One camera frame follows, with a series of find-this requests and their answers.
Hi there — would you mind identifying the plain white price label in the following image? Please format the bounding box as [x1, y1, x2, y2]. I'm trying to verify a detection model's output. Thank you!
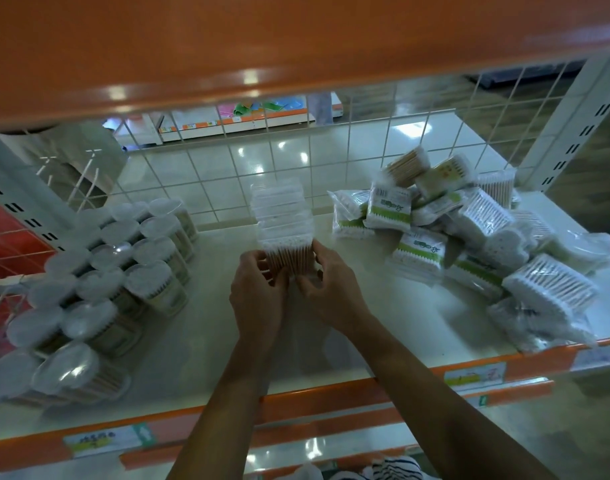
[570, 344, 610, 371]

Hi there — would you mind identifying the person's left forearm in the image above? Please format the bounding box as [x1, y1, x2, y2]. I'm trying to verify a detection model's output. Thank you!
[167, 337, 286, 480]

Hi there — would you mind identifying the person's white garment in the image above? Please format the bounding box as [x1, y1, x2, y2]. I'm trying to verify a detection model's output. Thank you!
[280, 455, 438, 480]

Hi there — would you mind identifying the pile of cotton swab packs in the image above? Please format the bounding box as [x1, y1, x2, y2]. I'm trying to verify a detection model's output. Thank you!
[327, 144, 610, 355]

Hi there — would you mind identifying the person's right hand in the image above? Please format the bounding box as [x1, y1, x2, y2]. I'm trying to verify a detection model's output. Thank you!
[294, 238, 374, 335]

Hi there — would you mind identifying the price label green arrow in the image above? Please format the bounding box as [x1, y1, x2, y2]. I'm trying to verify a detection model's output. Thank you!
[62, 423, 158, 458]

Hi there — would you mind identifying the white shelf orange rail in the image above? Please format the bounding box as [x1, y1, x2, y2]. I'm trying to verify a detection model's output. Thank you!
[0, 189, 610, 475]

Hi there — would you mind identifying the white wire basket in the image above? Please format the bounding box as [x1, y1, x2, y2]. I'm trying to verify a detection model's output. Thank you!
[0, 274, 41, 365]

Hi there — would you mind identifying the white shelf board orange rim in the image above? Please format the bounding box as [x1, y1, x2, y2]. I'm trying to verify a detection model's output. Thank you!
[118, 377, 556, 471]
[0, 0, 610, 131]
[244, 424, 426, 480]

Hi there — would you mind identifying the distant white orange shelf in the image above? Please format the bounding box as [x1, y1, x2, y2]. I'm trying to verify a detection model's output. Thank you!
[102, 92, 344, 145]

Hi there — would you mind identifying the green plastic item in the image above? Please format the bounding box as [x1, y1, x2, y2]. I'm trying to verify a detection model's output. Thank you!
[232, 102, 286, 115]

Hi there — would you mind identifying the white slotted shelf post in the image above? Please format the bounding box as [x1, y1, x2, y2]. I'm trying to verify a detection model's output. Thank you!
[0, 139, 76, 253]

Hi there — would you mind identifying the white slotted end post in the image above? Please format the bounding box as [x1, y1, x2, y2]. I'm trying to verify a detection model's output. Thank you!
[522, 52, 610, 193]

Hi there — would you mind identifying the person's left hand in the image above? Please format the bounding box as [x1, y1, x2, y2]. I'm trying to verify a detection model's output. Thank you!
[228, 249, 291, 345]

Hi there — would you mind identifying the person's right forearm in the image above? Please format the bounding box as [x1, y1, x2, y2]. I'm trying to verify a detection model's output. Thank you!
[342, 309, 561, 480]

